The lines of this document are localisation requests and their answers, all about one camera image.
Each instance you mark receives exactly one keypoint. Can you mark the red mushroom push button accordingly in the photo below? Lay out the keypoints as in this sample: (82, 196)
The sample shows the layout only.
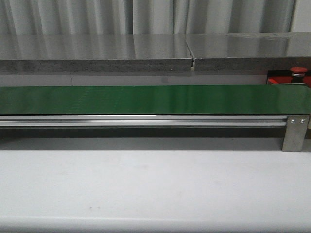
(298, 74)

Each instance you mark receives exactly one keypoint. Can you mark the left grey stone slab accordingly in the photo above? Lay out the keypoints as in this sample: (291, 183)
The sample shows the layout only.
(94, 53)

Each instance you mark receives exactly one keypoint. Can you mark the green conveyor belt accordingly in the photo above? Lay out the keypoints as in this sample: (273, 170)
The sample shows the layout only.
(157, 100)

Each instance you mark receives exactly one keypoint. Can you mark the red plastic tray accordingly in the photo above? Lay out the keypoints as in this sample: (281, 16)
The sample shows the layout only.
(287, 80)

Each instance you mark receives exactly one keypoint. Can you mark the grey pleated curtain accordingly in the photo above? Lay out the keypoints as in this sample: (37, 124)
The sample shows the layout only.
(47, 17)

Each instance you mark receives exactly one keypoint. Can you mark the steel conveyor support bracket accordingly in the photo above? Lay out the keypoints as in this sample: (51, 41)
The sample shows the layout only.
(295, 133)

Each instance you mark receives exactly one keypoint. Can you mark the aluminium conveyor side rail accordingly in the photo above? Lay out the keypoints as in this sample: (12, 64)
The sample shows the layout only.
(142, 120)

